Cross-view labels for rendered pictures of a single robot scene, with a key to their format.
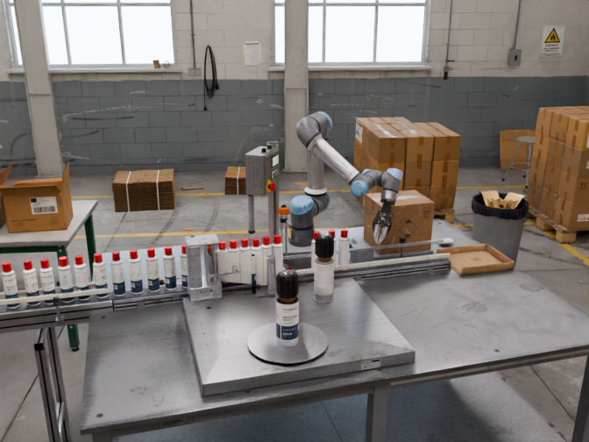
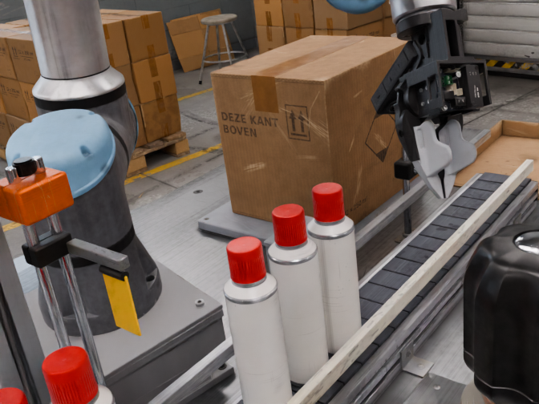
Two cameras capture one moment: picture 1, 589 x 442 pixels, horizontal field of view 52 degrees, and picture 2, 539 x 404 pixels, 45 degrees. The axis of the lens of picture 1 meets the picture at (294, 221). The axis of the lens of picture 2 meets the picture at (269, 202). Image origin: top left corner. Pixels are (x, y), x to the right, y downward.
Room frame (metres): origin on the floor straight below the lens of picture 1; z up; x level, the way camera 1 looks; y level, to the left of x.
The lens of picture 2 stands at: (2.23, 0.16, 1.36)
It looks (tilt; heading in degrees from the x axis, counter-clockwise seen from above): 24 degrees down; 327
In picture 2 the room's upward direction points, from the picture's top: 8 degrees counter-clockwise
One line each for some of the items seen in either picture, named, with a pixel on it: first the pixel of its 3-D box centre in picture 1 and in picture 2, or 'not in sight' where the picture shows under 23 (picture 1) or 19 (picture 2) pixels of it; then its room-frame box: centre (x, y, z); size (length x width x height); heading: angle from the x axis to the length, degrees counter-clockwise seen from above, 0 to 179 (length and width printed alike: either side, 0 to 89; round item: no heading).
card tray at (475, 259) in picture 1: (474, 259); (538, 157); (2.92, -0.94, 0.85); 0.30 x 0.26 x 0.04; 106
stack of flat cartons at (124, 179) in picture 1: (145, 189); not in sight; (6.47, 1.66, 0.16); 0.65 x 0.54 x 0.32; 99
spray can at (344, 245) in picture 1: (344, 249); (334, 270); (2.73, -0.24, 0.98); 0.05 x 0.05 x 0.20
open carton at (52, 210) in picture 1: (39, 196); not in sight; (3.65, 1.61, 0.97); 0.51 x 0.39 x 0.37; 10
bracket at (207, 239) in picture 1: (202, 239); not in sight; (2.45, 0.40, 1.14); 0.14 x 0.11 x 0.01; 106
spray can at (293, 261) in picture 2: (331, 250); (297, 296); (2.71, -0.18, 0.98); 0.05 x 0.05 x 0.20
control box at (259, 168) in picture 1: (262, 171); not in sight; (2.71, 0.15, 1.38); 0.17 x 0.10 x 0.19; 161
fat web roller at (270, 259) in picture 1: (271, 276); not in sight; (2.44, 0.10, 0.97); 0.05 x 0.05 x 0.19
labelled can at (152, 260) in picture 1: (152, 269); not in sight; (2.49, 0.63, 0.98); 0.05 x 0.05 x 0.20
